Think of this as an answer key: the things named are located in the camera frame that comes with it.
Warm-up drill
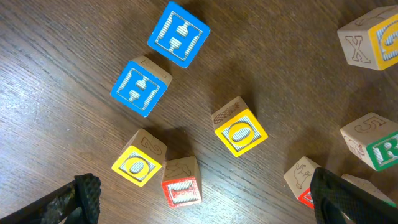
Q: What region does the yellow O block lower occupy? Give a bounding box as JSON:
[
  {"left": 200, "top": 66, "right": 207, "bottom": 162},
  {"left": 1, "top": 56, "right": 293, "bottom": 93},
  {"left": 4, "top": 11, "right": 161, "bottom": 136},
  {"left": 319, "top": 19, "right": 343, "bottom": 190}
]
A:
[{"left": 111, "top": 128, "right": 167, "bottom": 187}]

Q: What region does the blue H block upper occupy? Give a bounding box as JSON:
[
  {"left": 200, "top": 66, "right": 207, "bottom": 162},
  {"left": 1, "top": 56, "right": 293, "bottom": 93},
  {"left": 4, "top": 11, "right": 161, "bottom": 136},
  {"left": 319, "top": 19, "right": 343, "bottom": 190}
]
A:
[{"left": 147, "top": 1, "right": 211, "bottom": 68}]

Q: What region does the yellow o block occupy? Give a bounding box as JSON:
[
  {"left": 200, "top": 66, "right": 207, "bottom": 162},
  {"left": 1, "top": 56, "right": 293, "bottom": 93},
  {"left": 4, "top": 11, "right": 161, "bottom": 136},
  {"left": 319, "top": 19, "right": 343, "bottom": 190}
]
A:
[
  {"left": 111, "top": 128, "right": 167, "bottom": 187},
  {"left": 211, "top": 96, "right": 268, "bottom": 157}
]

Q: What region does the yellow G block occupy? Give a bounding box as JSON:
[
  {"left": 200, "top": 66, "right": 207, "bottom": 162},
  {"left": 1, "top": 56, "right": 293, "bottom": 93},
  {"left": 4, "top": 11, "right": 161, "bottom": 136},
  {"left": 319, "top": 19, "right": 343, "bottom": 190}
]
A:
[{"left": 337, "top": 5, "right": 397, "bottom": 70}]

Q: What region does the red A block lower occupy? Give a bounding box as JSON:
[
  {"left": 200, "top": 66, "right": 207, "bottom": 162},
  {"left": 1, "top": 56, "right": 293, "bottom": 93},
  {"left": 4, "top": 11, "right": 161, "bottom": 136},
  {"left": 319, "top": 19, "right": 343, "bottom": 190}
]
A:
[{"left": 284, "top": 156, "right": 319, "bottom": 209}]

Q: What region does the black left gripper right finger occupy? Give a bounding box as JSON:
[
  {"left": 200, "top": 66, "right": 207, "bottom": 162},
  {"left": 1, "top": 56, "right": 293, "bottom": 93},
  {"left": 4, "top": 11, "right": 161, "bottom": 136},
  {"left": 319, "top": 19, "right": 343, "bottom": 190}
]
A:
[{"left": 310, "top": 167, "right": 397, "bottom": 224}]

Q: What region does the red I block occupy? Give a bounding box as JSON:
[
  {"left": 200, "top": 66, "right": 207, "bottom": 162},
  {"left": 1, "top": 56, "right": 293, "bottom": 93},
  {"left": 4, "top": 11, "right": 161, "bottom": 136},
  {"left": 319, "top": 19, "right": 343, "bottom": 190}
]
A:
[{"left": 161, "top": 156, "right": 202, "bottom": 208}]

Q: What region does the yellow O block upper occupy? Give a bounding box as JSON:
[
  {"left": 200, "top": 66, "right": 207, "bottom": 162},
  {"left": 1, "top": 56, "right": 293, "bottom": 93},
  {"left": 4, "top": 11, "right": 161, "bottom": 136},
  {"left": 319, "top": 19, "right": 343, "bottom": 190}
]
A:
[{"left": 211, "top": 96, "right": 268, "bottom": 157}]

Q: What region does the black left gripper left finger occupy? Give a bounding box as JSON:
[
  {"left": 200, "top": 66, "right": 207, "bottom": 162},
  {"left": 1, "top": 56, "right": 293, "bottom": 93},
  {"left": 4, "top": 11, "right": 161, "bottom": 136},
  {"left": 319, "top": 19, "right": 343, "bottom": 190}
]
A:
[{"left": 1, "top": 173, "right": 101, "bottom": 224}]

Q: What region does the green R block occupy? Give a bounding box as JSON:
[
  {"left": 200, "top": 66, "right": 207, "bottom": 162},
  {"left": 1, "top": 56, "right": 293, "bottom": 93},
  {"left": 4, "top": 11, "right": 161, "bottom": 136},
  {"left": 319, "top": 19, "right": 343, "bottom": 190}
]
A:
[
  {"left": 340, "top": 113, "right": 397, "bottom": 171},
  {"left": 341, "top": 174, "right": 396, "bottom": 207}
]

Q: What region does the blue H block lower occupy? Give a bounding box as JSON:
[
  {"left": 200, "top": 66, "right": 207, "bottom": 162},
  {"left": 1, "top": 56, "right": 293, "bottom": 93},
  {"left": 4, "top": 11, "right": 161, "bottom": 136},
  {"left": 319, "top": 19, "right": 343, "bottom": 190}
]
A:
[{"left": 110, "top": 55, "right": 172, "bottom": 117}]

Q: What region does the blue h block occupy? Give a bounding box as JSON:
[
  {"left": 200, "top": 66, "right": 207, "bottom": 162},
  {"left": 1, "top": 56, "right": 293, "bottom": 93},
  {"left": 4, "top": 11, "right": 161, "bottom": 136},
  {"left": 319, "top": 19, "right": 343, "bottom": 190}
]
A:
[
  {"left": 110, "top": 55, "right": 172, "bottom": 117},
  {"left": 147, "top": 1, "right": 211, "bottom": 68}
]

